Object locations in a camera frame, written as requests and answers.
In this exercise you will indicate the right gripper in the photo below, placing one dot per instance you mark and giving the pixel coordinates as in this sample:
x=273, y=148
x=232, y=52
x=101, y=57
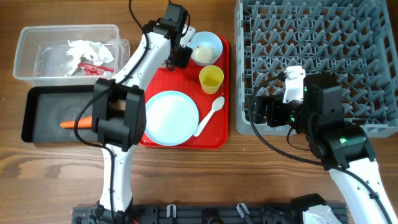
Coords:
x=261, y=111

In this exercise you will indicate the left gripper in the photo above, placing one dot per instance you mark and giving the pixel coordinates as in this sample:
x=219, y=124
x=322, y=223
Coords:
x=181, y=59

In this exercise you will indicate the light blue bowl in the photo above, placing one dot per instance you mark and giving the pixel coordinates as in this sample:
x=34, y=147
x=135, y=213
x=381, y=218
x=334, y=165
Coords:
x=206, y=38

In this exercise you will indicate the yellow plastic cup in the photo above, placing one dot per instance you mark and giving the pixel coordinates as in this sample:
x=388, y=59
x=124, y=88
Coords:
x=211, y=77

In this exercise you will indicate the white napkin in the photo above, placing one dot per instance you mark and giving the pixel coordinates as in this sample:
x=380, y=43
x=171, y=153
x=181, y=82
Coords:
x=95, y=52

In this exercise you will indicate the light blue plate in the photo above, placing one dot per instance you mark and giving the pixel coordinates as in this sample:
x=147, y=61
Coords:
x=172, y=118

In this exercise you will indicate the red snack wrapper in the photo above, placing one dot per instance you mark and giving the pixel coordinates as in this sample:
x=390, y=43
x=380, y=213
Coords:
x=89, y=73

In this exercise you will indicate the orange carrot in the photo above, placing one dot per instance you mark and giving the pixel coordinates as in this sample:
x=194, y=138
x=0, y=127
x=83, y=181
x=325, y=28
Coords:
x=83, y=123

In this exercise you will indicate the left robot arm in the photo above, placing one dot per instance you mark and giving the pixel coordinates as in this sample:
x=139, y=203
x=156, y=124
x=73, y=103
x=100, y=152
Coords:
x=118, y=106

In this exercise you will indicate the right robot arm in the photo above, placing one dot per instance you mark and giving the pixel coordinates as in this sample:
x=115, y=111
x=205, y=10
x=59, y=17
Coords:
x=341, y=148

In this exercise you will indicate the grey dishwasher rack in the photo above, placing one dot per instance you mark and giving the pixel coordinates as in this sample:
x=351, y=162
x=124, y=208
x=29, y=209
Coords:
x=350, y=39

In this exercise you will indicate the clear plastic waste bin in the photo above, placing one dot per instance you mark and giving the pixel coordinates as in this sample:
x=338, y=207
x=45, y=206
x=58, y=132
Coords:
x=41, y=55

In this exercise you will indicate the black food waste tray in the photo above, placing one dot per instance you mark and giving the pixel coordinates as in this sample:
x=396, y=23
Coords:
x=47, y=107

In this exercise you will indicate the white plastic spoon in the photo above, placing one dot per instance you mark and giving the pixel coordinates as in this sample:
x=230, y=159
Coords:
x=216, y=106

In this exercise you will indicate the red serving tray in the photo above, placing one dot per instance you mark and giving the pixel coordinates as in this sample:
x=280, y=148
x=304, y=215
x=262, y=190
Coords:
x=186, y=80

